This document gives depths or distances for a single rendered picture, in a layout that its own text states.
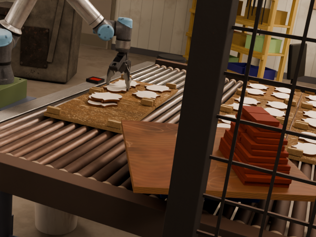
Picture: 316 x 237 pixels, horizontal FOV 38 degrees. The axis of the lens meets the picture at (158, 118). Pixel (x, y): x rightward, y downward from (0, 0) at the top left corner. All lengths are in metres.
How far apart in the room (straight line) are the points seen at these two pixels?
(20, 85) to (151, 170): 1.21
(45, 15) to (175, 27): 3.41
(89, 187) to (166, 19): 7.64
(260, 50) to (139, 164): 5.67
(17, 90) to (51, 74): 3.86
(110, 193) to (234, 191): 0.33
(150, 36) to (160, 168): 7.73
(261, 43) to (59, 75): 2.88
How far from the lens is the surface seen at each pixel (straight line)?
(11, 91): 2.20
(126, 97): 2.23
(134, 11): 8.94
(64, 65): 6.02
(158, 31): 8.84
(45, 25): 6.00
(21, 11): 2.28
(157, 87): 2.45
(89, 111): 1.95
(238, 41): 7.20
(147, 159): 1.25
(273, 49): 6.93
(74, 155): 1.55
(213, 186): 1.15
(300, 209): 1.43
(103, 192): 1.25
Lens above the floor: 1.52
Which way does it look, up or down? 17 degrees down
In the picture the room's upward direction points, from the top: 8 degrees clockwise
